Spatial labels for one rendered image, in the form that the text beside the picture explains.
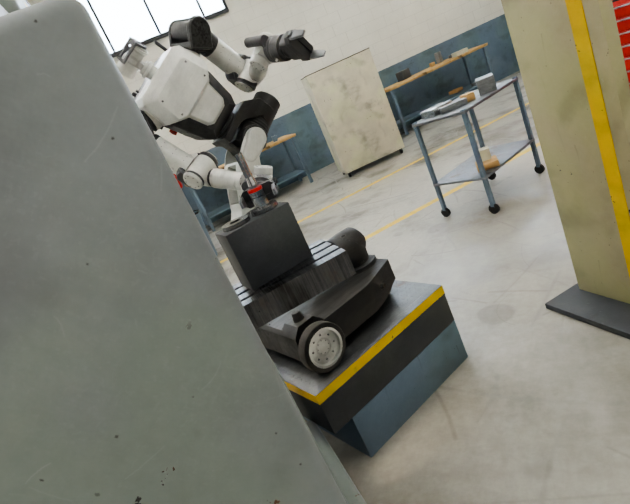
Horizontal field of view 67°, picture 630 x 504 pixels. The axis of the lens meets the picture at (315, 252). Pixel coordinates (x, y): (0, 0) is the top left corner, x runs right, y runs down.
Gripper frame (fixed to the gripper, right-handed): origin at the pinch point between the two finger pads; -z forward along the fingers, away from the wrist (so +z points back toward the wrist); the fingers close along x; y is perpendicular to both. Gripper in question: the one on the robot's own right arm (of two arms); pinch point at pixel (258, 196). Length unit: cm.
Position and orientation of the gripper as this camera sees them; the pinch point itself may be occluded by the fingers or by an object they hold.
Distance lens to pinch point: 147.3
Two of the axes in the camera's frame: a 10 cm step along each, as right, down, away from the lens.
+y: -3.9, -8.7, -3.0
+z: -0.4, -3.1, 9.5
